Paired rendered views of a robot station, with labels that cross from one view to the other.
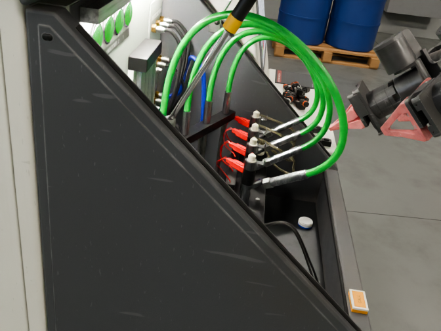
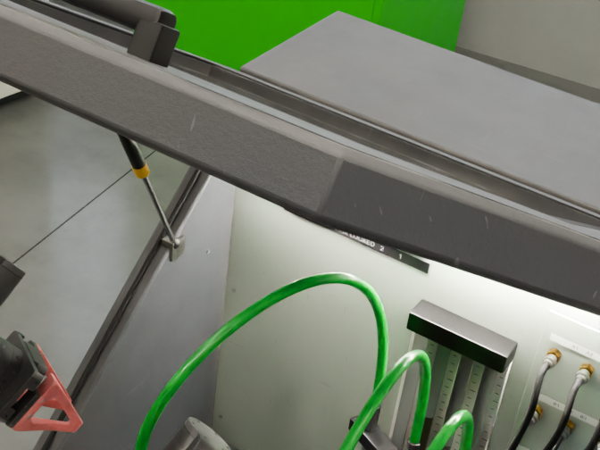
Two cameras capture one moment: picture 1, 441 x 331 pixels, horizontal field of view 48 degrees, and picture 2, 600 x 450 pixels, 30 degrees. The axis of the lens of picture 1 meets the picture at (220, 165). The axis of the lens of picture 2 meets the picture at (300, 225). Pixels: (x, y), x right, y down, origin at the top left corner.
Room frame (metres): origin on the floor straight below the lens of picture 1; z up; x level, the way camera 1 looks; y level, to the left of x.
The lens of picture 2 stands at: (1.32, -0.97, 2.21)
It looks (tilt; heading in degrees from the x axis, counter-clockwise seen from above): 34 degrees down; 115
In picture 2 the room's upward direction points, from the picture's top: 8 degrees clockwise
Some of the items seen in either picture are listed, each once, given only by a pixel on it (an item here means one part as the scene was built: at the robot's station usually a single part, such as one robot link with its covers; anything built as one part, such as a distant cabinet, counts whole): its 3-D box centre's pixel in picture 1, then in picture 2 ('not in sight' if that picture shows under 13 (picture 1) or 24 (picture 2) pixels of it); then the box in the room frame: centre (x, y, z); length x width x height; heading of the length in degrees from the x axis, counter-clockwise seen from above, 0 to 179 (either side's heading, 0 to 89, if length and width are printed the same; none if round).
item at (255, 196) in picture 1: (241, 204); not in sight; (1.06, -0.07, 0.91); 0.34 x 0.10 x 0.15; 178
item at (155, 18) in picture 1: (158, 62); (562, 426); (1.19, 0.19, 1.20); 0.13 x 0.03 x 0.31; 178
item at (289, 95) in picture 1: (298, 92); not in sight; (1.67, -0.24, 1.01); 0.23 x 0.11 x 0.06; 178
